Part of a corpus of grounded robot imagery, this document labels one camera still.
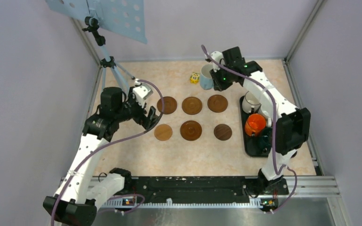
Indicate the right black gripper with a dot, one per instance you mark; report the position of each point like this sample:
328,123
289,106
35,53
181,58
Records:
218,85

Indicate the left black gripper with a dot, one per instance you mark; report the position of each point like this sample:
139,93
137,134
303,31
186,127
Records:
146,121

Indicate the light blue mug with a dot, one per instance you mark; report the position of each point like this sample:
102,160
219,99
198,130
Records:
205,79

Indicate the light wooden coaster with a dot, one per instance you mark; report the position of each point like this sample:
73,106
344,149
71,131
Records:
163,132

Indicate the brown ridged wooden coaster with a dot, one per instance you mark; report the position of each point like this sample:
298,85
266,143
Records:
170,105
217,103
192,105

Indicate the dark brown ridged coaster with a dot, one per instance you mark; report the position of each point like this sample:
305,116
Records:
191,130

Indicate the clear glass mug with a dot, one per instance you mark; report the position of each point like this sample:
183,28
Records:
250,104

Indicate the dark walnut coaster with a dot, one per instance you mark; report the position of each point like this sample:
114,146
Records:
222,132

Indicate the black serving tray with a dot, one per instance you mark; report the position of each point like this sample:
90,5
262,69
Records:
250,143

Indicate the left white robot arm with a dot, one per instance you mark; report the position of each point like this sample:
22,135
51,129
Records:
74,203

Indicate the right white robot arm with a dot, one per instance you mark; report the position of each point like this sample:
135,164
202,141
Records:
290,124

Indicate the yellow toy block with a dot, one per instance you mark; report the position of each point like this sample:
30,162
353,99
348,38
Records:
194,78

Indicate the white mug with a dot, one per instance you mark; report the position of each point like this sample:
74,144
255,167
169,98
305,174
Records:
266,115

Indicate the orange mug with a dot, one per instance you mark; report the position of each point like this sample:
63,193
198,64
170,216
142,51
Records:
254,124

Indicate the dark green mug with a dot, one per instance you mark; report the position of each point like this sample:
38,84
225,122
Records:
264,143

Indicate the light blue perforated board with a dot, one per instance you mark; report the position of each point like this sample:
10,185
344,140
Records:
124,17

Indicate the light blue tripod stand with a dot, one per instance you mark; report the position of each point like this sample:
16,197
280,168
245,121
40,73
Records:
108,61

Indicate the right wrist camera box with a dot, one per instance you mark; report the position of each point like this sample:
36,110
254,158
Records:
218,57

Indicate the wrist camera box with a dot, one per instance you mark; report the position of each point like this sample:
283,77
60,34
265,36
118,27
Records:
142,92
218,57

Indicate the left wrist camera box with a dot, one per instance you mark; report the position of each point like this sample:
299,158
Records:
142,92

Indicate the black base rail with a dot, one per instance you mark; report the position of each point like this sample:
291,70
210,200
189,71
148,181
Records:
198,192

